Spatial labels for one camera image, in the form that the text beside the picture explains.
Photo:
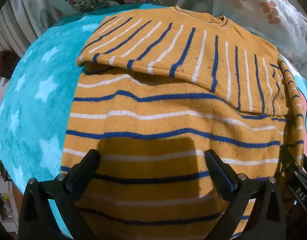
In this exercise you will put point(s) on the orange striped sweater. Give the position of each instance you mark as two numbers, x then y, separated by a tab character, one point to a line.
168	110

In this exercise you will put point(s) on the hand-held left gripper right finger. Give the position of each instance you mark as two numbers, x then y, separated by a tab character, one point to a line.
223	177

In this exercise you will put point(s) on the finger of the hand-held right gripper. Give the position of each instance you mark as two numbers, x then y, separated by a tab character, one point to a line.
297	163

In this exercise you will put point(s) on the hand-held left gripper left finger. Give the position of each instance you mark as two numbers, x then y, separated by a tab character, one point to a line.
83	170

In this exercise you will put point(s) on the beige curtain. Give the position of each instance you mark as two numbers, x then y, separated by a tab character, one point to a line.
18	25

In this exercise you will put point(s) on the teal star blanket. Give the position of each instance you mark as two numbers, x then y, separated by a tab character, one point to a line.
43	92

